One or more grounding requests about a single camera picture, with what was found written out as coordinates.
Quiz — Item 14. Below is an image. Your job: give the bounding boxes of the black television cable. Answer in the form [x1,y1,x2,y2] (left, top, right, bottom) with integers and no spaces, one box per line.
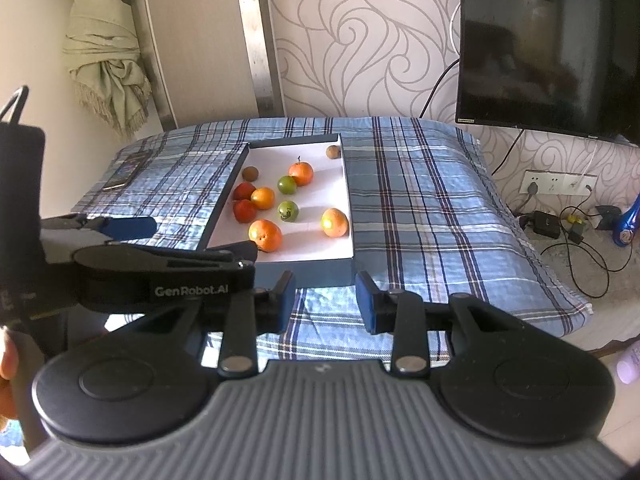
[420,57,461,119]

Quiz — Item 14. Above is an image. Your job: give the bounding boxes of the black flat television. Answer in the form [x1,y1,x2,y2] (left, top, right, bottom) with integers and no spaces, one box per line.
[455,0,640,146]

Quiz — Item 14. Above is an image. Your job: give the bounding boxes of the black adapter with yellow label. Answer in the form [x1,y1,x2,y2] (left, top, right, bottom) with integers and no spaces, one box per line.
[566,216,589,247]

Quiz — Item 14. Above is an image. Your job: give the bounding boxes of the lilac bottle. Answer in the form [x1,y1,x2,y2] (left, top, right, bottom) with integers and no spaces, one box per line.
[616,342,640,386]

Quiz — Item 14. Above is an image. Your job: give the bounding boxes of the blue bottle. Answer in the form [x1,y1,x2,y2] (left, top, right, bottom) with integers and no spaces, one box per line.
[612,192,640,249]

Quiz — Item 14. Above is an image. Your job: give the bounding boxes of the black smartphone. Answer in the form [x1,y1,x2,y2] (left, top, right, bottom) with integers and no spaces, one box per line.
[102,152,151,192]

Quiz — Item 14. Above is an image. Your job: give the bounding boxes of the orange tangerine with stem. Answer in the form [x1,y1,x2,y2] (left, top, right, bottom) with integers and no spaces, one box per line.
[288,156,315,187]

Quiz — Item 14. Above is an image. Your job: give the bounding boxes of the person's left hand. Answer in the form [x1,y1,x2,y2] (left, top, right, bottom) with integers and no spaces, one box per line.
[0,331,21,421]

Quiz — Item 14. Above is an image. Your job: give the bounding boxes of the beige silver-framed panel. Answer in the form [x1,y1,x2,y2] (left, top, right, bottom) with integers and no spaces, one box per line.
[125,0,286,131]

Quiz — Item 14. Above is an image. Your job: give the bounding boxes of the white shallow box tray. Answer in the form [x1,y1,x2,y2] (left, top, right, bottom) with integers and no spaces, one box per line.
[199,133,357,290]

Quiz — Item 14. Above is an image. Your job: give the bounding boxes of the small yellow-orange tangerine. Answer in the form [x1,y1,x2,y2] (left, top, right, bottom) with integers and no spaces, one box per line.
[250,187,277,211]

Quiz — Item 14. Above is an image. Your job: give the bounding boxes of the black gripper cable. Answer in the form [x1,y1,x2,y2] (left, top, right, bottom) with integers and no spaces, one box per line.
[0,86,29,127]

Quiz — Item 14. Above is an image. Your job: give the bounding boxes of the white charging cable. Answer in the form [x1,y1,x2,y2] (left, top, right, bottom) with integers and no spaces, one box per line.
[575,135,617,184]

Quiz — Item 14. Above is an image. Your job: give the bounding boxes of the white television cable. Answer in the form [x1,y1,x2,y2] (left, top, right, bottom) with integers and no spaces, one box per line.
[448,2,462,56]

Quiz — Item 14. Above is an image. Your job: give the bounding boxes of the medium orange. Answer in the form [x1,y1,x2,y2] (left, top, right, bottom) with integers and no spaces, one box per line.
[321,208,349,238]

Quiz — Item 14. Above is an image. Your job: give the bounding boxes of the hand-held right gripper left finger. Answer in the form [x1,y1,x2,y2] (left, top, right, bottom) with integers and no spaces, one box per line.
[117,270,297,380]

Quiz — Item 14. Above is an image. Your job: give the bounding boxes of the large orange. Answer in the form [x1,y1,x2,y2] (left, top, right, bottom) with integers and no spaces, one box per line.
[248,219,284,253]

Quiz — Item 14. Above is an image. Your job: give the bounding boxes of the thin black cable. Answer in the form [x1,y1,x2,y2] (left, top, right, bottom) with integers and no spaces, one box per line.
[492,127,526,176]

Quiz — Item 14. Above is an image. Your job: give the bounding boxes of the black floor cable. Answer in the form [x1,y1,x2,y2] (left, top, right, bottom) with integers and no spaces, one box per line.
[542,205,640,302]

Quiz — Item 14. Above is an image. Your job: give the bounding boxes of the black power adapter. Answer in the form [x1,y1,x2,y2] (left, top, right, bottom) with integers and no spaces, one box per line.
[532,210,562,239]

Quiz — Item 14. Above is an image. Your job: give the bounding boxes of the beige tasselled curtain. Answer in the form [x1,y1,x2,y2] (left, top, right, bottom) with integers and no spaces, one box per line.
[47,0,153,138]

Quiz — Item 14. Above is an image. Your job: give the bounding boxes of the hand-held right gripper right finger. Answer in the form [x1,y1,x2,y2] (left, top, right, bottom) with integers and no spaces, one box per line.
[355,269,545,381]

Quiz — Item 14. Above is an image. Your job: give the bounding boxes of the blue plaid blanket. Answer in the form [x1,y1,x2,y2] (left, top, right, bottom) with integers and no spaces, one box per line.
[70,116,593,361]

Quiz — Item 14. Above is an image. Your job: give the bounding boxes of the white wall socket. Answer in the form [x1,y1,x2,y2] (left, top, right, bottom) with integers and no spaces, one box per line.
[520,170,598,197]

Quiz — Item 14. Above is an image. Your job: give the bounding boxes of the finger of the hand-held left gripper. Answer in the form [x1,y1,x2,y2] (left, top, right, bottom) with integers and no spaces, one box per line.
[59,213,158,241]
[72,240,260,282]

